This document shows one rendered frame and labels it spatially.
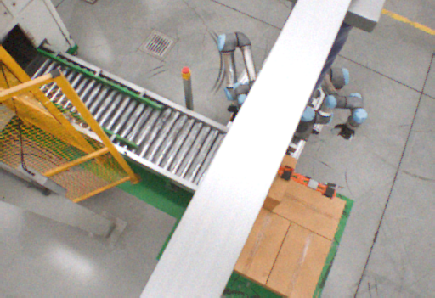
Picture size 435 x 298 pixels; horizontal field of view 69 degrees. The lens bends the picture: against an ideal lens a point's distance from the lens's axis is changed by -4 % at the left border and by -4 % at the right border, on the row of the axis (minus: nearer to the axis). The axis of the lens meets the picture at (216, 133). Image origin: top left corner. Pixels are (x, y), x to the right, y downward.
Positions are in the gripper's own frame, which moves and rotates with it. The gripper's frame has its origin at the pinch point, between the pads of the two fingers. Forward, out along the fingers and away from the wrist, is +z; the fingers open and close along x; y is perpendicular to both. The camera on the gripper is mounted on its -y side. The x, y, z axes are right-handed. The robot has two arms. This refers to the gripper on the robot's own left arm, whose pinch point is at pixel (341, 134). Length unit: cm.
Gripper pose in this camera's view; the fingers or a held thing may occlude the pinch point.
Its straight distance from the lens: 237.8
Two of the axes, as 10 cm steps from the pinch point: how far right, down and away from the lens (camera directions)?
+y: -4.8, 8.1, -3.5
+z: -0.2, 3.9, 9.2
